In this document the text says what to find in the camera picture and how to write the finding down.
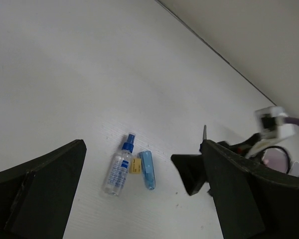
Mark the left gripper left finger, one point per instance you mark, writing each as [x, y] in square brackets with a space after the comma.
[36, 197]

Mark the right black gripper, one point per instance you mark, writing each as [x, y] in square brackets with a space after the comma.
[192, 170]

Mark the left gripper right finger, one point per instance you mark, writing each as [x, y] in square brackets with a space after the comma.
[252, 201]

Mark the yellow eraser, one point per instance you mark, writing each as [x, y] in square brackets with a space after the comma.
[136, 166]

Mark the blue spray bottle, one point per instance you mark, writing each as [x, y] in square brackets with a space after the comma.
[119, 169]

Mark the white six-slot organizer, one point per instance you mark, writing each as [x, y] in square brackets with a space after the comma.
[278, 158]

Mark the black handled scissors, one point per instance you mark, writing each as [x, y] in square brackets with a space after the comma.
[204, 132]

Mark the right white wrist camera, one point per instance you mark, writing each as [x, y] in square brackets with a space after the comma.
[272, 125]

